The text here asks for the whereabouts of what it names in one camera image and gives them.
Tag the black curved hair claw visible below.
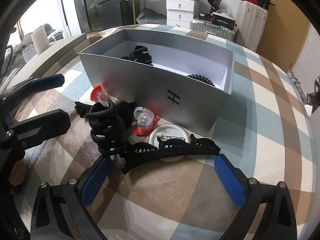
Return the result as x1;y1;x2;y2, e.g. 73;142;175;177
75;99;136;157

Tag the long black hair clip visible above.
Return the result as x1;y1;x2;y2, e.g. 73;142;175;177
119;134;221;174

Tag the white round pin badge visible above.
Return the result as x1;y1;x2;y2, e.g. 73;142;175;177
148;124;190;148

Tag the grey bedside bench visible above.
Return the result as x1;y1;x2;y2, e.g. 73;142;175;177
4;34;89;90

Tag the white cylinder humidifier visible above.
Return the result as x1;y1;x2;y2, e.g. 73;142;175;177
31;26;50;54

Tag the black refrigerator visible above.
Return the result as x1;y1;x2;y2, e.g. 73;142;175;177
74;0;123;33

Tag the black hair claw in box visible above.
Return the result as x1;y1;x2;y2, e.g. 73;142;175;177
121;46;152;66

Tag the clear cup red base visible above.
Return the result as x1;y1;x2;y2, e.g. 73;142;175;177
133;107;159;136

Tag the silver grey cardboard box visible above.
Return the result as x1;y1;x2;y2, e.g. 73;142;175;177
79;29;235;136

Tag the white drawer cabinet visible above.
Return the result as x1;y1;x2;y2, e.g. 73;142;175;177
166;0;201;29

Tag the silver suitcase lying flat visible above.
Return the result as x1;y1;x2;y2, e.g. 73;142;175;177
190;18;235;42

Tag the black box on suitcase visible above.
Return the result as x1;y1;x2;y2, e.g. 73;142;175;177
210;12;235;30

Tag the wooden door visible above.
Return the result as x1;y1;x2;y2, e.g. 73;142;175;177
257;0;310;72

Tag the white upright suitcase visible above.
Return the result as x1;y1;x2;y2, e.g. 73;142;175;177
235;1;268;52

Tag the black bead bracelet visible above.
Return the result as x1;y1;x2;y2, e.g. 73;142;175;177
186;73;216;87

